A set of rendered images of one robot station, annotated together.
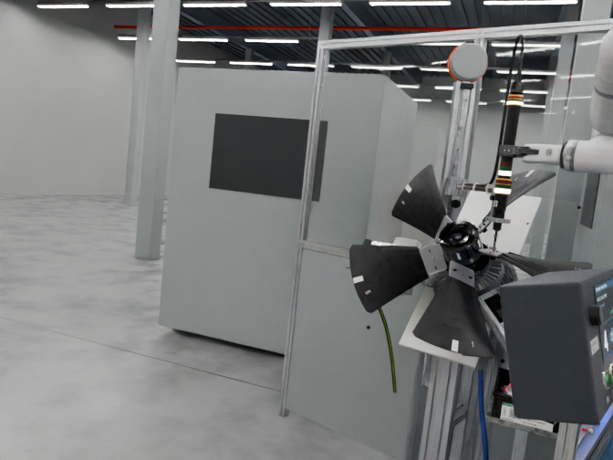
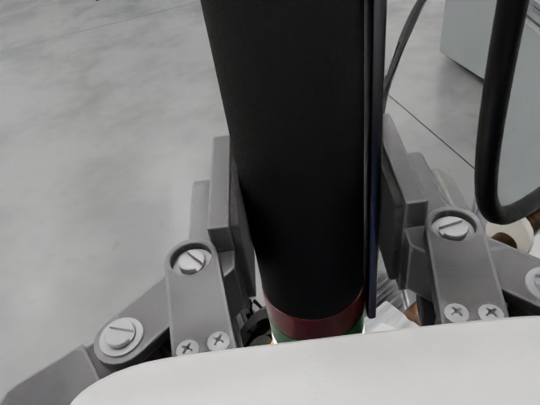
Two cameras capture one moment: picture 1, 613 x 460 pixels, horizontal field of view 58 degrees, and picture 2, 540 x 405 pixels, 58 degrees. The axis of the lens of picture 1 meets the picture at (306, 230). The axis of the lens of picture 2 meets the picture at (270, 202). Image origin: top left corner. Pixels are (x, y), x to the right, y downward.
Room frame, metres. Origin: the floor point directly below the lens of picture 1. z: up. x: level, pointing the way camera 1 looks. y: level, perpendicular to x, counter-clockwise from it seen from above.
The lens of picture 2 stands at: (1.55, -0.64, 1.58)
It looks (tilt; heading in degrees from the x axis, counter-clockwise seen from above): 41 degrees down; 56
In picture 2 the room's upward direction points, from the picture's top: 10 degrees counter-clockwise
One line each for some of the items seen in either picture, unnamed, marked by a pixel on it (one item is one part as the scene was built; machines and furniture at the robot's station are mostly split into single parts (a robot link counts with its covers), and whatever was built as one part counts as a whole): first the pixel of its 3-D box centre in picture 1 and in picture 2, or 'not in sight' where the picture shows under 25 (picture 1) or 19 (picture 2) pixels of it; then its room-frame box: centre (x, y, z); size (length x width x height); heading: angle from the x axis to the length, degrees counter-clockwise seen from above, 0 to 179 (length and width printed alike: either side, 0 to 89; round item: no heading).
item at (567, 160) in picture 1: (571, 155); not in sight; (1.51, -0.69, 1.48); 0.09 x 0.03 x 0.08; 143
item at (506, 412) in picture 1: (527, 399); not in sight; (1.36, -0.61, 0.85); 0.22 x 0.17 x 0.07; 158
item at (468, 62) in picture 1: (467, 63); not in sight; (2.34, -0.59, 1.88); 0.17 x 0.15 x 0.16; 53
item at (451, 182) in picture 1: (455, 187); not in sight; (2.24, -0.58, 1.37); 0.10 x 0.07 x 0.08; 178
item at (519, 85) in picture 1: (507, 152); not in sight; (1.62, -0.56, 1.48); 0.04 x 0.04 x 0.46
